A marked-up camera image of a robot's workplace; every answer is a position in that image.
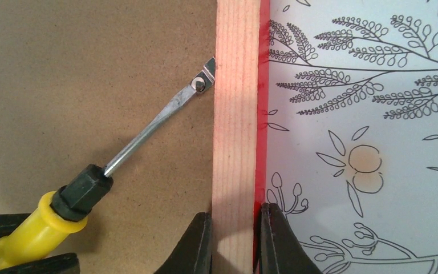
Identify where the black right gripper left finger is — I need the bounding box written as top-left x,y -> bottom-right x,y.
155,212 -> 212,274

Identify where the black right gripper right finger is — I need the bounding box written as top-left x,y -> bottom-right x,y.
257,203 -> 321,274

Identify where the yellow handled screwdriver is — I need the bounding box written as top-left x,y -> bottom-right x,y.
0,84 -> 204,270

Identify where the red picture frame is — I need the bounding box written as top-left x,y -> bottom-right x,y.
0,1 -> 260,273

